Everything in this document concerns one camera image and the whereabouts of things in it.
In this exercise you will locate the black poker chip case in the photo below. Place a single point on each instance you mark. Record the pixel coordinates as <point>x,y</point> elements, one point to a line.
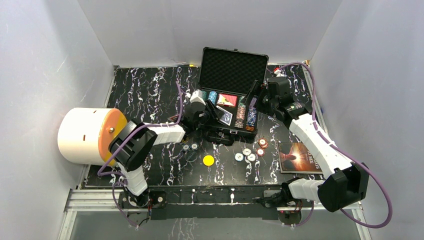
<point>230,72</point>

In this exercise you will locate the light blue 10 chip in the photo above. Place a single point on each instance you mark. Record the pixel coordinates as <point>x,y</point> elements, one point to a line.
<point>239,157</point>

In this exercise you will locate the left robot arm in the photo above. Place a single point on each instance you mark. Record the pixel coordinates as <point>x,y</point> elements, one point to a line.
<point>132,145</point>

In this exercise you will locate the red 5 chip stack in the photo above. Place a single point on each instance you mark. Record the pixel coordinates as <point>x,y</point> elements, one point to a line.
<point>263,143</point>

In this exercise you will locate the red playing card deck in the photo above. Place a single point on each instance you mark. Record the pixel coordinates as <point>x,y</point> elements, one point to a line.
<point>227,100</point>

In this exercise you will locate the red triangle warning card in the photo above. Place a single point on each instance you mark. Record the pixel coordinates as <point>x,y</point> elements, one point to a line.
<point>173,119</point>

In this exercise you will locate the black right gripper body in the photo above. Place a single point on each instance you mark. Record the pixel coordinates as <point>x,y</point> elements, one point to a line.
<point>265,103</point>

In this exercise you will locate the purple and blue chip row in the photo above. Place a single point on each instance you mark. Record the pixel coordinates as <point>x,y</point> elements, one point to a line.
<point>251,119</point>

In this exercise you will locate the light blue chip stack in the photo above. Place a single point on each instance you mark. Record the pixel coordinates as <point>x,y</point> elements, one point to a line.
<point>212,96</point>

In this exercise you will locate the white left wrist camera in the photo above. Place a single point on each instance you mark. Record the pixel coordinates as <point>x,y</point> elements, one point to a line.
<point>197,96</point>

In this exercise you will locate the white cylinder with orange lid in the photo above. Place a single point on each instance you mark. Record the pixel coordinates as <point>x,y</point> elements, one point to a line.
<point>85,134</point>

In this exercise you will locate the green and orange chip row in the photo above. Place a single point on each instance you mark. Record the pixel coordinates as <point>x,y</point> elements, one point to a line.
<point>240,116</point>

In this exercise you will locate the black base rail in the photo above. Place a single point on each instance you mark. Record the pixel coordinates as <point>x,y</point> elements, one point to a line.
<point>208,202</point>

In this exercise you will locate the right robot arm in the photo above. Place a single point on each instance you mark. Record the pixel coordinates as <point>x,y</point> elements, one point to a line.
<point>345,182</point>

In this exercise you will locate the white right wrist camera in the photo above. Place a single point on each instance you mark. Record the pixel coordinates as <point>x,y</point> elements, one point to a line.
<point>278,72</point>

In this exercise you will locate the yellow round button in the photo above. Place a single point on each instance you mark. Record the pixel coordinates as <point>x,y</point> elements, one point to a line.
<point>208,160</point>

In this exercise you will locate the red 5 chip single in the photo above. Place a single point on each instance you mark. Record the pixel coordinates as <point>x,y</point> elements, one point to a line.
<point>260,152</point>

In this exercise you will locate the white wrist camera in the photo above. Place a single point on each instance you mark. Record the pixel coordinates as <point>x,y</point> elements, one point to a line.
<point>278,72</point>
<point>197,96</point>

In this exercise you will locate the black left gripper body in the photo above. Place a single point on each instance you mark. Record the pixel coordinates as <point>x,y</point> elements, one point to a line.
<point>209,112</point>

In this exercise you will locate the dark hardcover book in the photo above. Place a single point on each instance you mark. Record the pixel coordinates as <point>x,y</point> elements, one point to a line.
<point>295,158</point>

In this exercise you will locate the blue playing card deck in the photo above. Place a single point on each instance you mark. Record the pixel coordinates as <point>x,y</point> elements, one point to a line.
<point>227,116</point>

